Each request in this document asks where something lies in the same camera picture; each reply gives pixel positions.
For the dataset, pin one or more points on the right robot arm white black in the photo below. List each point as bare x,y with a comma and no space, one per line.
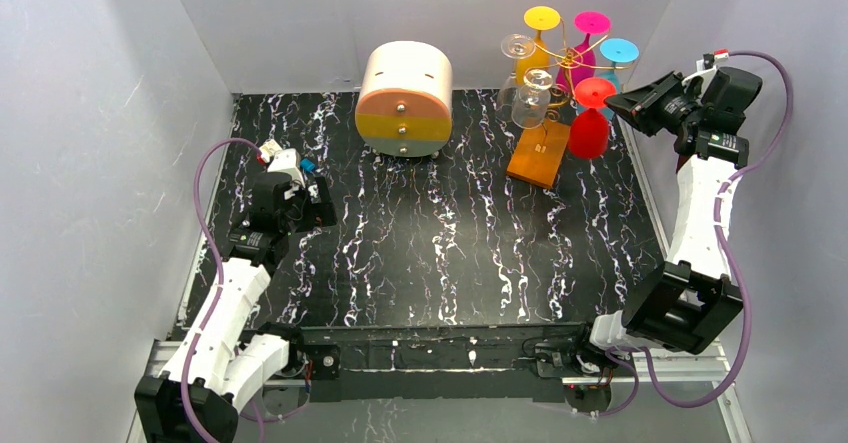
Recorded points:
689,299

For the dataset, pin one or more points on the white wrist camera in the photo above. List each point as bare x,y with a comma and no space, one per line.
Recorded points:
286,165
706,68

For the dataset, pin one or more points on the clear wine glass front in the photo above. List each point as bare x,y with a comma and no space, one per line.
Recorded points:
532,98

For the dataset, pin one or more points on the magenta wine glass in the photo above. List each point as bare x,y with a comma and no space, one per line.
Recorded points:
581,60

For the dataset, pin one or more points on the blue wine glass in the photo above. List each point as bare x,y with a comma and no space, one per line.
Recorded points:
619,53

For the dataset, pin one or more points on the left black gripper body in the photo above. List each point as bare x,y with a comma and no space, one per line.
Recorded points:
321,203

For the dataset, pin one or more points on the wooden rack base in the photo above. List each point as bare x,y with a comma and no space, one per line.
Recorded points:
539,153

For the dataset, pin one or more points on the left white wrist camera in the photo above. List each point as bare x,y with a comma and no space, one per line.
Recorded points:
286,165

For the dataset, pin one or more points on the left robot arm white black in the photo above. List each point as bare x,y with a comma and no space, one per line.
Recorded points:
202,389

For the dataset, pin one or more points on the clear wine glass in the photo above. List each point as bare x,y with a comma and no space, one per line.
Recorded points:
532,98
517,48

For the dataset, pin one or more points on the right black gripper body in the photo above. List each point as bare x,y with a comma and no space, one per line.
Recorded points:
667,103

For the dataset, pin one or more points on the gold wire glass rack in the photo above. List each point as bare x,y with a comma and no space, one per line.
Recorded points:
597,55

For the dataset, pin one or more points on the blue small cylinder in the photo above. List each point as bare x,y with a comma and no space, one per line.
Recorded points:
307,165

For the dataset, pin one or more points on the round pastel drawer cabinet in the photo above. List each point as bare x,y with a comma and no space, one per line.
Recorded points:
404,107

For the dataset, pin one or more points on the clear wine glass rear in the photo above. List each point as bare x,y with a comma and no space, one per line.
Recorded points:
517,48

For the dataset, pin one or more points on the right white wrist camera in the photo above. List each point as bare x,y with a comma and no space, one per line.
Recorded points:
706,68

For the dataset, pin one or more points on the red wine glass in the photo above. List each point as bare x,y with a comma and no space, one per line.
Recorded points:
591,128

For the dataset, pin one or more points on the black front mounting rail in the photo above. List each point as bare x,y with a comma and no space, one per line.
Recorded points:
546,362

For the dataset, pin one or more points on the yellow wine glass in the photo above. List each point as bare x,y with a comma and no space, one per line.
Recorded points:
540,19

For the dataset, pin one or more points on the white red small box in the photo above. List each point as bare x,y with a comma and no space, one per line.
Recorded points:
268,150

